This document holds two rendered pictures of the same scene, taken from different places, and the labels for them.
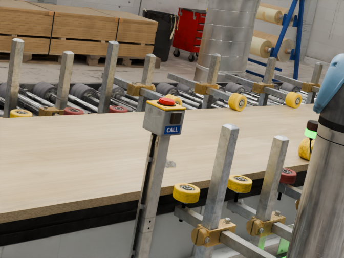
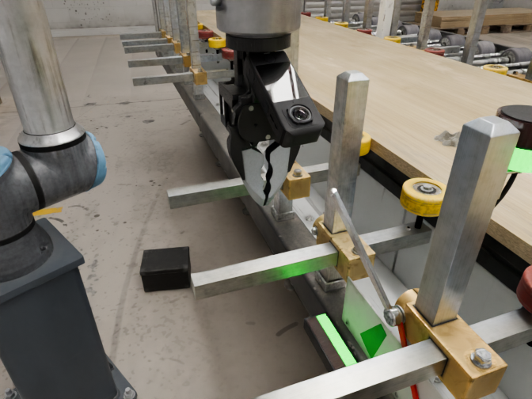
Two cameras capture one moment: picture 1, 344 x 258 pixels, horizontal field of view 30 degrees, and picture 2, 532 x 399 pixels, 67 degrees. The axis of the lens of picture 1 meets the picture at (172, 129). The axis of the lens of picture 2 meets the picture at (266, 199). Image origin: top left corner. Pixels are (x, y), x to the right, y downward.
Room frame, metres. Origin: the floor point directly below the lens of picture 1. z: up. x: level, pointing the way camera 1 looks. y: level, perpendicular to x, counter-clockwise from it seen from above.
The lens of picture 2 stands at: (2.03, -0.92, 1.25)
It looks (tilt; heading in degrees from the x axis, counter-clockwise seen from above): 31 degrees down; 116
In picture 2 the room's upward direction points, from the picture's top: straight up
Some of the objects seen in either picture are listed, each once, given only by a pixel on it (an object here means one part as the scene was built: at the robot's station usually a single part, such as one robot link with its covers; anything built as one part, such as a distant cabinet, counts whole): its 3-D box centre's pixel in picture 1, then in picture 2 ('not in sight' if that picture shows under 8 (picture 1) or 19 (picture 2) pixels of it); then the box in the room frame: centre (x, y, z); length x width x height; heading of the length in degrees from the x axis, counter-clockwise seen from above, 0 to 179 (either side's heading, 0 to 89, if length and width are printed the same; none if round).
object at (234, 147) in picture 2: not in sight; (247, 144); (1.81, -0.53, 1.06); 0.05 x 0.02 x 0.09; 47
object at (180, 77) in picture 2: not in sight; (186, 77); (0.97, 0.47, 0.81); 0.43 x 0.03 x 0.04; 46
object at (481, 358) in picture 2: not in sight; (482, 357); (2.11, -0.56, 0.88); 0.02 x 0.02 x 0.01
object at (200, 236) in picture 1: (213, 233); (287, 174); (1.71, -0.17, 0.83); 0.13 x 0.06 x 0.05; 136
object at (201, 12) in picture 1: (198, 35); not in sight; (10.56, -0.14, 0.41); 0.76 x 0.48 x 0.81; 139
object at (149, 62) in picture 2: not in sight; (176, 60); (0.79, 0.65, 0.82); 0.43 x 0.03 x 0.04; 46
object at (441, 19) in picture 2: not in sight; (483, 17); (2.02, 8.17, 0.23); 2.41 x 0.77 x 0.17; 43
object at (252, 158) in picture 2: not in sight; (247, 170); (1.80, -0.51, 1.01); 0.06 x 0.03 x 0.09; 137
